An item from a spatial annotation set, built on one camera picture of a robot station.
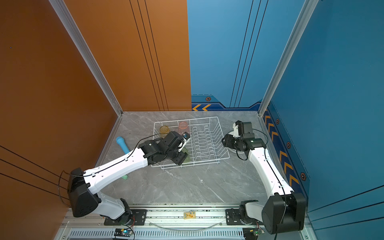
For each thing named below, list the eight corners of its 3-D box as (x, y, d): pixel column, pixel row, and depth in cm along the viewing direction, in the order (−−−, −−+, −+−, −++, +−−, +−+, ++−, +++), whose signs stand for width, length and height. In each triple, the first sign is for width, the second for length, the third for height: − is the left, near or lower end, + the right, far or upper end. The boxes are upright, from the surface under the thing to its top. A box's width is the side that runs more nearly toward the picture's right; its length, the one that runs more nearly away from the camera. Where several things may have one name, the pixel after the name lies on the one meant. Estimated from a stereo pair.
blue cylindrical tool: (124, 155, 98) (121, 152, 95) (117, 141, 105) (115, 137, 102) (130, 152, 100) (128, 148, 96) (123, 138, 107) (121, 134, 104)
